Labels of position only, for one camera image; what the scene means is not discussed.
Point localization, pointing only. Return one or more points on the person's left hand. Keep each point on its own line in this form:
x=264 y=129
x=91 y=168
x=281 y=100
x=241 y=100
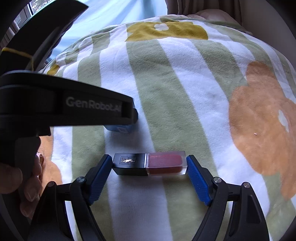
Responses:
x=12 y=180

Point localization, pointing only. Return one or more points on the striped floral fleece blanket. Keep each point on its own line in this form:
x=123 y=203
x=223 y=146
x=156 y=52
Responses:
x=208 y=88

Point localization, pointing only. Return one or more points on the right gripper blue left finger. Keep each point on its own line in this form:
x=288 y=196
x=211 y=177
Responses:
x=50 y=220

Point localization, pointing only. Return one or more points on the small blue cardboard box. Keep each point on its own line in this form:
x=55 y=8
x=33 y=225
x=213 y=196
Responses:
x=120 y=128

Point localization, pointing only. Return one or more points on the black red lipstick tube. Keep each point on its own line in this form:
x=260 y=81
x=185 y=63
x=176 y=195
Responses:
x=150 y=164

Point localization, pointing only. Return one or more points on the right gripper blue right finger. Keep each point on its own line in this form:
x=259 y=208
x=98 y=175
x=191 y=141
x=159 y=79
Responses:
x=247 y=221

